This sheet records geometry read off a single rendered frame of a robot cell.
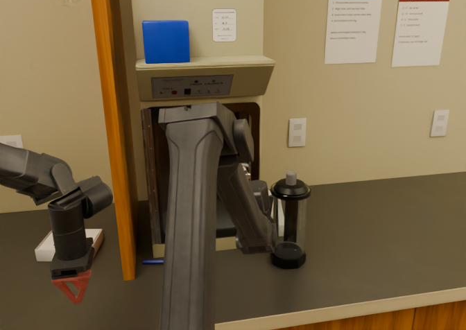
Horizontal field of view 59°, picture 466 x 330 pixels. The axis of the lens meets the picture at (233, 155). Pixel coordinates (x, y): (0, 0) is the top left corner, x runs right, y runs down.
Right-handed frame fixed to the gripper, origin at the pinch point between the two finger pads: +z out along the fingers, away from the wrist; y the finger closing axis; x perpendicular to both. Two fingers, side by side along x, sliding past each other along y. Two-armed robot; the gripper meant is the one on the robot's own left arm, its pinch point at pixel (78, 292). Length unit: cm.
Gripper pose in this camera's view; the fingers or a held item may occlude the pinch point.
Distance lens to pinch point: 91.4
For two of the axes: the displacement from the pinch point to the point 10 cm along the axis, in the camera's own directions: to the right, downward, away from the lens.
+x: -9.8, 0.7, -1.8
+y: -1.9, -3.3, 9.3
